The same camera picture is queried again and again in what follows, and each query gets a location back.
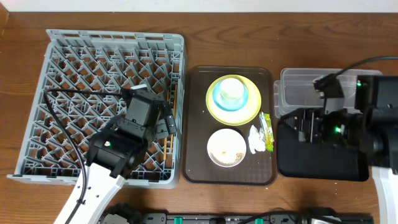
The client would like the clear plastic bin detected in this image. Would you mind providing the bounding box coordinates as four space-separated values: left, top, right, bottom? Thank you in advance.
274 68 382 118

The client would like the green snack wrapper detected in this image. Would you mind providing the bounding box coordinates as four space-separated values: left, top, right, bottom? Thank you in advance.
259 111 274 152

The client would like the crumpled white tissue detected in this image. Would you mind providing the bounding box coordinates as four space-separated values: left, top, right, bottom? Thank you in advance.
248 125 266 154

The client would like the light blue saucer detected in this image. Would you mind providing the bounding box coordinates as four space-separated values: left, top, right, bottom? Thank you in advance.
212 81 248 111

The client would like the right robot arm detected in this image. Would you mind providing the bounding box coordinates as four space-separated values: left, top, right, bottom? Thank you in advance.
277 74 397 223

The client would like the grey plastic dish rack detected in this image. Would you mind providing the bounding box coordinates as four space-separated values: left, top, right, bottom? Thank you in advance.
10 29 186 185

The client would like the wooden chopstick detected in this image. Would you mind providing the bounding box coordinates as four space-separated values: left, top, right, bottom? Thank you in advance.
170 84 178 154
162 90 170 161

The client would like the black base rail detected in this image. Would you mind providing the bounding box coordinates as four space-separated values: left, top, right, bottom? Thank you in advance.
99 203 375 224

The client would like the yellow-green plate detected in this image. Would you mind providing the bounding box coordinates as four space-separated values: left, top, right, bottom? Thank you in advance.
205 75 261 126

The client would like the brown plastic serving tray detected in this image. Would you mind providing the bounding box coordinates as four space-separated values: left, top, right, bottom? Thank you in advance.
182 66 277 186

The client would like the white bowl with food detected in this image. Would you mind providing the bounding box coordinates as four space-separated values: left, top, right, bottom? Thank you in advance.
206 129 247 168

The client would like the white upturned cup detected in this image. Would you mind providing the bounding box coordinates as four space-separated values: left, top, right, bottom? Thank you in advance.
220 78 244 100

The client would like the black plastic waste tray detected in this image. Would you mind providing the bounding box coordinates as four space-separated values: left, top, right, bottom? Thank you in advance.
276 117 369 182

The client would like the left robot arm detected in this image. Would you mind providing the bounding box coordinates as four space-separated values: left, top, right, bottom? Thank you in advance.
55 98 177 223

